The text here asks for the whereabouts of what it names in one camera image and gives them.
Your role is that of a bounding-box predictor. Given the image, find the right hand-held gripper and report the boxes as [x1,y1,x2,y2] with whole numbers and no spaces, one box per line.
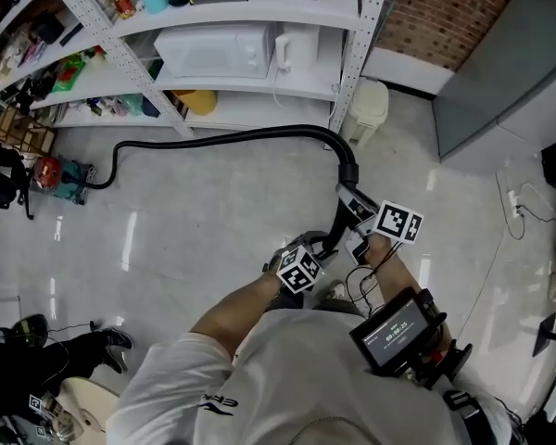
[335,181,424,267]

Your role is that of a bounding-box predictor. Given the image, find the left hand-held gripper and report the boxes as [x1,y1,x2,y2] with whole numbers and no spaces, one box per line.
[262,231,339,294]

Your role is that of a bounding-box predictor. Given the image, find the black vacuum hose and wand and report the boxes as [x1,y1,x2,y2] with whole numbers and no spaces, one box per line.
[81,124,363,255]

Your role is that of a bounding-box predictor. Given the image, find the person's left forearm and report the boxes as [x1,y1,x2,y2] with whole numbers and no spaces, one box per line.
[189,273,284,365]

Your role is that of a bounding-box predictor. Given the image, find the person's right forearm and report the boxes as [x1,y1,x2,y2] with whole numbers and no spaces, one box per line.
[365,236,427,305]

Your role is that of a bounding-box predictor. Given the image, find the red teal vacuum cleaner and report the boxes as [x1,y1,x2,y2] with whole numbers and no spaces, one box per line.
[30,154,94,206]

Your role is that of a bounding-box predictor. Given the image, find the person's right shoe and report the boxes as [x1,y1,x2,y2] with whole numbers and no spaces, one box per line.
[326,279,348,303]

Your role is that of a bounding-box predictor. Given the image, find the person's dark trousers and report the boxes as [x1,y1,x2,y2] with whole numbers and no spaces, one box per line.
[275,289,367,319]

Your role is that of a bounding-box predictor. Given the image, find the beige pedal trash bin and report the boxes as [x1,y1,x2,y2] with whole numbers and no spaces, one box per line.
[340,77,390,150]

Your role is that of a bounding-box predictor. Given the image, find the black wrist-mounted screen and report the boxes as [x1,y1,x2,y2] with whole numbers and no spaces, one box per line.
[348,287,474,391]

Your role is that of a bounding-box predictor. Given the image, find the person's white sweatshirt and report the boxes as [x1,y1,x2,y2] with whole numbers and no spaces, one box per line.
[106,308,515,445]

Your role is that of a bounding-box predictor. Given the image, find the white electric kettle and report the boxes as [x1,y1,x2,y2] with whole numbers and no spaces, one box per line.
[273,23,321,71]

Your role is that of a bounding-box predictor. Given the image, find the yellow plastic basin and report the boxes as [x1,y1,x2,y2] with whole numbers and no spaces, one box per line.
[171,89,219,118]

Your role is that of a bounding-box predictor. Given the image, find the grey refrigerator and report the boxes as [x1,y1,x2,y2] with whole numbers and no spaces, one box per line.
[433,0,556,175]

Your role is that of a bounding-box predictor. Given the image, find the white microwave oven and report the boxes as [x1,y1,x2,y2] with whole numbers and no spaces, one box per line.
[153,24,277,81]

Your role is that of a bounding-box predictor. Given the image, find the white metal shelving rack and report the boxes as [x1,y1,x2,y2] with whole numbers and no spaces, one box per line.
[0,0,395,138]

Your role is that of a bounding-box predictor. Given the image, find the teal folded cloth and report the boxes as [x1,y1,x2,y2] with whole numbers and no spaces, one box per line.
[118,93,145,118]

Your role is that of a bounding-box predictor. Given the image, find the black stand base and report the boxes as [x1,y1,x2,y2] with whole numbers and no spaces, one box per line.
[531,311,556,359]

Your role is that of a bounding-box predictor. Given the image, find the round wooden table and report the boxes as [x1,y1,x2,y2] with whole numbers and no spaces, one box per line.
[55,376,121,445]

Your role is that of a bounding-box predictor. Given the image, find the green snack bag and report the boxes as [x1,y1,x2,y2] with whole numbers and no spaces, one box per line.
[50,53,87,95]

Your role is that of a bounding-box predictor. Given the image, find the black crevice nozzle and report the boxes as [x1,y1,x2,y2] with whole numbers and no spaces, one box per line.
[58,23,83,48]

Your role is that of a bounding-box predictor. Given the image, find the black cylindrical container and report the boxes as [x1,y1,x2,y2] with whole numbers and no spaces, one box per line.
[36,14,66,45]

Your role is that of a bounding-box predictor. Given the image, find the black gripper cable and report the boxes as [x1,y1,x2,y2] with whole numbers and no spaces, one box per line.
[345,241,402,310]

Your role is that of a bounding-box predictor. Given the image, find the white power strip with cable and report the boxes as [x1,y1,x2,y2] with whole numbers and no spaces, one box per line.
[493,172,556,240]

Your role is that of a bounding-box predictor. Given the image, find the black shoulder strap buckle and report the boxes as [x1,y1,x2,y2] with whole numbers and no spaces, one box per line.
[442,387,506,445]

